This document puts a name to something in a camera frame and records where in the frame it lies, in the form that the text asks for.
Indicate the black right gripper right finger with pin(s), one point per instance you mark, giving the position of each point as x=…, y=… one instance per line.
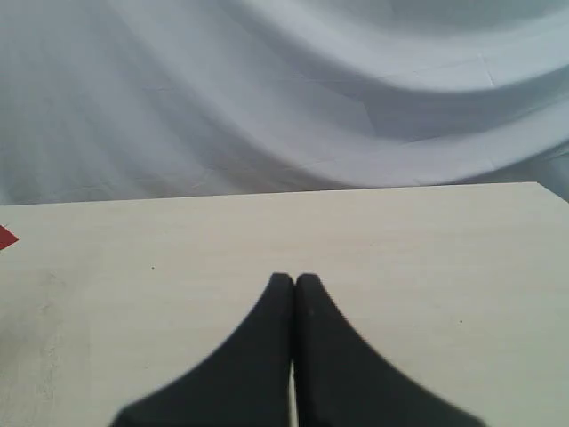
x=340, y=380

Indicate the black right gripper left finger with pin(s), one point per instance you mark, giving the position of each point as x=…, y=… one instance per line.
x=244, y=382

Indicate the small red flag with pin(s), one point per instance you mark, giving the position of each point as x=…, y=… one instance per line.
x=7, y=238

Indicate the white draped backdrop cloth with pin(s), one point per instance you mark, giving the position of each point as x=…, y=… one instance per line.
x=108, y=100

